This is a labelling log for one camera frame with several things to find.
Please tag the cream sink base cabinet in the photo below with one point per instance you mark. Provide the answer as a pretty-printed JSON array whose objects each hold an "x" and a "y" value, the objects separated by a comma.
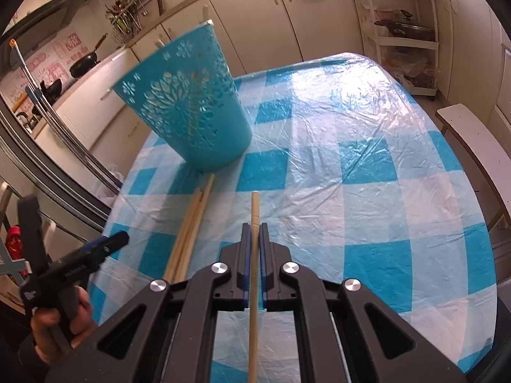
[{"x": 259, "y": 28}]

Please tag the pink wall stickers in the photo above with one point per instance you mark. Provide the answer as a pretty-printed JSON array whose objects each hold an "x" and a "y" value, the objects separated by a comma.
[{"x": 60, "y": 54}]

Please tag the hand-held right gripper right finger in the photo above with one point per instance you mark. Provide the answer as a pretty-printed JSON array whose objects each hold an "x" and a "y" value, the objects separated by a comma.
[{"x": 263, "y": 247}]

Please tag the white tiered storage rack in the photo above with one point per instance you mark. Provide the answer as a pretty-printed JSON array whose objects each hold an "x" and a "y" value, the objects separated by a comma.
[{"x": 403, "y": 42}]

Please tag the person's left hand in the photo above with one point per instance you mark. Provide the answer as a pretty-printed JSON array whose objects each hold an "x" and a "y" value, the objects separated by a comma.
[{"x": 86, "y": 319}]

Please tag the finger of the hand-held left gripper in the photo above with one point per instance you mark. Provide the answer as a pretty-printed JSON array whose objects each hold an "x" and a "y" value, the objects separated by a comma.
[{"x": 113, "y": 241}]

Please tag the red container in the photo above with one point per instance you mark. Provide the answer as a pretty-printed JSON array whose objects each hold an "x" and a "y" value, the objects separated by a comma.
[{"x": 14, "y": 243}]

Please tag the group of wooden chopsticks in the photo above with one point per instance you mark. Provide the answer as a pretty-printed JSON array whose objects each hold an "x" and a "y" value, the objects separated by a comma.
[{"x": 191, "y": 223}]

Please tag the cream drawer base cabinet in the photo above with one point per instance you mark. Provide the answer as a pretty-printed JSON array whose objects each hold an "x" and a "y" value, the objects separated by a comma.
[{"x": 471, "y": 28}]

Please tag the long bamboo chopstick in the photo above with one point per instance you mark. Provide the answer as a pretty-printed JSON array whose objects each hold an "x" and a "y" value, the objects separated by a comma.
[{"x": 254, "y": 211}]

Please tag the blue white checked tablecloth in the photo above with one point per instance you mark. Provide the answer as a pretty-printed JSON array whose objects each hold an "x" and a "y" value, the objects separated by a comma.
[{"x": 339, "y": 167}]

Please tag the clear plastic food bags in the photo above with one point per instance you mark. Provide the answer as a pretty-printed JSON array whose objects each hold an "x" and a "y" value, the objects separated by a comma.
[{"x": 411, "y": 68}]

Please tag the small black pan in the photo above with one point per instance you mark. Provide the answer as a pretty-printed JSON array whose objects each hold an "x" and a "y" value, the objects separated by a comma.
[{"x": 54, "y": 89}]

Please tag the dark lidded cooking pot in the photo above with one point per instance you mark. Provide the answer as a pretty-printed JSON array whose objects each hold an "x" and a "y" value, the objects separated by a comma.
[{"x": 407, "y": 30}]

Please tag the white plastic bag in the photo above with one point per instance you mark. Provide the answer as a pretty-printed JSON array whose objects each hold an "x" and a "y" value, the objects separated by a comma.
[{"x": 111, "y": 183}]

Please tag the metal utensil rack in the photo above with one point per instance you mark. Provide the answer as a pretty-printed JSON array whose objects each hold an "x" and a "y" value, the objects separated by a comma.
[{"x": 123, "y": 20}]

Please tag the black wok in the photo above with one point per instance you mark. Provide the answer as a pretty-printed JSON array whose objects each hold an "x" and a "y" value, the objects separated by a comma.
[{"x": 84, "y": 66}]

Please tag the metal sliding door frame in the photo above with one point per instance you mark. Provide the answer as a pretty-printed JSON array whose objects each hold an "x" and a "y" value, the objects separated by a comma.
[{"x": 40, "y": 175}]

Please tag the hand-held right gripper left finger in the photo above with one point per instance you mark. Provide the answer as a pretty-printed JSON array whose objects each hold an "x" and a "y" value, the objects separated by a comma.
[{"x": 246, "y": 247}]

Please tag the black range hood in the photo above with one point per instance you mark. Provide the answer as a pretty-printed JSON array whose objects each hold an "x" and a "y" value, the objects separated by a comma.
[{"x": 44, "y": 16}]

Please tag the teal perforated plastic basket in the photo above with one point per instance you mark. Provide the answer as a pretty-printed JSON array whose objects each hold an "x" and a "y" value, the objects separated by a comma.
[{"x": 207, "y": 143}]

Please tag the cream stove base cabinet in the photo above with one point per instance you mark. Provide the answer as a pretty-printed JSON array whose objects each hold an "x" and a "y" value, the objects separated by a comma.
[{"x": 99, "y": 99}]

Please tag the person's left forearm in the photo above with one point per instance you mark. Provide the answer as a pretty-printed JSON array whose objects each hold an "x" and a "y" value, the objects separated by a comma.
[{"x": 32, "y": 363}]

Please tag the white wooden stool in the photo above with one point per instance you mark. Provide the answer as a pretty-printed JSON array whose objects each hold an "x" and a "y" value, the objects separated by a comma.
[{"x": 471, "y": 127}]

